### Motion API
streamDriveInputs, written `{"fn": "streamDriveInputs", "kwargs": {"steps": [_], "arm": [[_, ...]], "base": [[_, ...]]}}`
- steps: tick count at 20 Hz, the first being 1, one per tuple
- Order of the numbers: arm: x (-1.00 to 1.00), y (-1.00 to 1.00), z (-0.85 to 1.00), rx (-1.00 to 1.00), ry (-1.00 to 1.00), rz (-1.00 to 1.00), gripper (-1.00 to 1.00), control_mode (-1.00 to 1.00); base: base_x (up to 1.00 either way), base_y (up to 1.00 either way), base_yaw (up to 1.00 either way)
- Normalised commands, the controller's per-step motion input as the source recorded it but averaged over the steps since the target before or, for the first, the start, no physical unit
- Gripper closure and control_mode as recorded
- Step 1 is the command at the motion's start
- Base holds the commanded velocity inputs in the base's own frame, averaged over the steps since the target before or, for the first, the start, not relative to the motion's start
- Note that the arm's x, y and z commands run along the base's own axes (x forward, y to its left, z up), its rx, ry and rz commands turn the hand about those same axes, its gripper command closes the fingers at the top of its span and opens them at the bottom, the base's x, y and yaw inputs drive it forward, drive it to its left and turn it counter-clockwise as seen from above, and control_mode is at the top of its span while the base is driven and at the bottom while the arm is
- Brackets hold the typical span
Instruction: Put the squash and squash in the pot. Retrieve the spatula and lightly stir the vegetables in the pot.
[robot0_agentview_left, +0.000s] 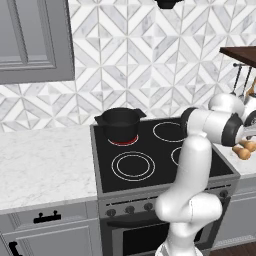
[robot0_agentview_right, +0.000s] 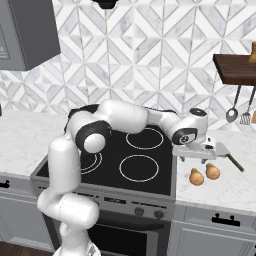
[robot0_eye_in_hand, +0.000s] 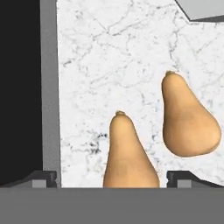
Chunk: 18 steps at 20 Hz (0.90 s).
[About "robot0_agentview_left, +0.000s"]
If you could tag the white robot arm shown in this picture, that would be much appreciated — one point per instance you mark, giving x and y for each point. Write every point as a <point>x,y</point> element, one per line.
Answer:
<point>195,156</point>

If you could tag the black cooking pot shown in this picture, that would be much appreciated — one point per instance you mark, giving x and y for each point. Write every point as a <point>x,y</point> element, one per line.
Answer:
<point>120,128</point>

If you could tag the wooden spatula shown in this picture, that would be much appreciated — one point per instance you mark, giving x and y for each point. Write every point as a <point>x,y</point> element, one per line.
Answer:
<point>252,89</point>

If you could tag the black and grey stove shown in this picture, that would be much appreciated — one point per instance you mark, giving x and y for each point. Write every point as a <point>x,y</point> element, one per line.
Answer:
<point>133,181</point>

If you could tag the dark round stove knob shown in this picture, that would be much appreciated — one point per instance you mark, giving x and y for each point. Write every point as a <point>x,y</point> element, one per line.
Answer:
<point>148,206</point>
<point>110,212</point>
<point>129,209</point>
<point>223,193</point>

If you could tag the grey drawer front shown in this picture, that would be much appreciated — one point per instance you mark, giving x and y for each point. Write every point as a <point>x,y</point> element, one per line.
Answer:
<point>71,211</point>
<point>246,188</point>

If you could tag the oven door with window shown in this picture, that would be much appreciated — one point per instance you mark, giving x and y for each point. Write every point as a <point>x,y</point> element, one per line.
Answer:
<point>140,240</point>

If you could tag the dark hanging metal utensil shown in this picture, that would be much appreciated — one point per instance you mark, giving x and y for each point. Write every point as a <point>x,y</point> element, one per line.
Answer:
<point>236,80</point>
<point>246,83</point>

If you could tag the grey base cupboard door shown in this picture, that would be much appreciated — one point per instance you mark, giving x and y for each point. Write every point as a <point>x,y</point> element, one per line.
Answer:
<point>60,240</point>
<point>238,223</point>

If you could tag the black range hood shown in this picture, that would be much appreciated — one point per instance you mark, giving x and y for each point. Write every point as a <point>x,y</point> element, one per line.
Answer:
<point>167,3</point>

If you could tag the dark wooden shelf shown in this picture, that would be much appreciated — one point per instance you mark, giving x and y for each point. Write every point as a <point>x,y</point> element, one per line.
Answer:
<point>241,54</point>

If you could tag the grey wall cupboard door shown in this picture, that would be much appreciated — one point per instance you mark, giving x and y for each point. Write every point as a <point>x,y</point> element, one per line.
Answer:
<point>33,40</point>

